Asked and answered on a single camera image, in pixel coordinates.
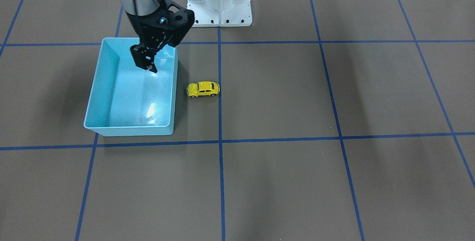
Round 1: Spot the light blue plastic bin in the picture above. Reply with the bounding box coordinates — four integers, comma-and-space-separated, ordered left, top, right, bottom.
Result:
83, 38, 178, 136

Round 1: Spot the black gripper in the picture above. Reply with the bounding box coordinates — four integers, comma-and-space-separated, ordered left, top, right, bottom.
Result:
126, 0, 195, 74

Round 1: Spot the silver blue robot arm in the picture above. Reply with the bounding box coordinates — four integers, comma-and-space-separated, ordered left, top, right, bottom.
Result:
120, 0, 195, 73

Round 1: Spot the yellow beetle toy car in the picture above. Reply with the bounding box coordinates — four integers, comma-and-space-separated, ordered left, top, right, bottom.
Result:
186, 81, 220, 98

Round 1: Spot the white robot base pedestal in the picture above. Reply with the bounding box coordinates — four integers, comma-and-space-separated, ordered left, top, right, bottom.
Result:
187, 0, 253, 27

